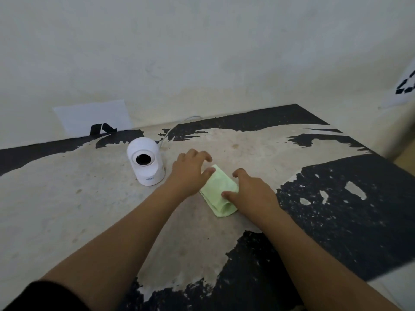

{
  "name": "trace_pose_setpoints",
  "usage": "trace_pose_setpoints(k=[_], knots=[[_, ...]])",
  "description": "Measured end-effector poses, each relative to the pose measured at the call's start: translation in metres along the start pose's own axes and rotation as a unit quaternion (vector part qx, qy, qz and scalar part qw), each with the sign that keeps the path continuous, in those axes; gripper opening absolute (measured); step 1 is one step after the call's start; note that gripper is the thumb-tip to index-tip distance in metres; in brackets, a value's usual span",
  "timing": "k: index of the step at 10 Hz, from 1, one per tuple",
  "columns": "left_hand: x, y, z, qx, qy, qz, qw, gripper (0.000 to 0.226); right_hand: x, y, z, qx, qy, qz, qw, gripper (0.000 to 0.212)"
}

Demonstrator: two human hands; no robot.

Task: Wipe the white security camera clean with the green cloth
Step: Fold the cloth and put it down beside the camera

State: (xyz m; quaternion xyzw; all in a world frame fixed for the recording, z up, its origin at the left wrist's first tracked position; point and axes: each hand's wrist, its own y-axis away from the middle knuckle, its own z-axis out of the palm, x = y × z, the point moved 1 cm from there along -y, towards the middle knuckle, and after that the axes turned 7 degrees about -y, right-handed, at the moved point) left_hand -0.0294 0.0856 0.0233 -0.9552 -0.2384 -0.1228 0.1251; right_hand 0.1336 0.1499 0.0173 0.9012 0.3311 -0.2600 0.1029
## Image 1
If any person's left forearm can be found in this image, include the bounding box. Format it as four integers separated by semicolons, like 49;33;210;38
41;186;199;311

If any light green cloth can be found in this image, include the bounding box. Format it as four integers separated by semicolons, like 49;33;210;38
199;164;240;218

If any white paper with black arrow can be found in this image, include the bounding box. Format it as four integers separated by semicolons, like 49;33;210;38
53;99;133;138

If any white security camera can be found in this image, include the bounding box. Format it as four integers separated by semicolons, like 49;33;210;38
126;137;166;186

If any white power cable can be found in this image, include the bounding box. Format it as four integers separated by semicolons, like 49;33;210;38
158;115;204;152

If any white paper with black marker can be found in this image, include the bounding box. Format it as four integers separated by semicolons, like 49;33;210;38
381;56;415;109

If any person's right hand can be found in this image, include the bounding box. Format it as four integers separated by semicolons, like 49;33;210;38
221;168;280;222

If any person's left hand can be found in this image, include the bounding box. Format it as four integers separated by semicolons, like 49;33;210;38
165;148;216;198

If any black sleeve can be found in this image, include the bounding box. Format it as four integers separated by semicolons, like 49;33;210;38
0;280;95;311

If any person's right forearm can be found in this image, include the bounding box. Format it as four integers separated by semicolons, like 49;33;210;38
241;207;402;311

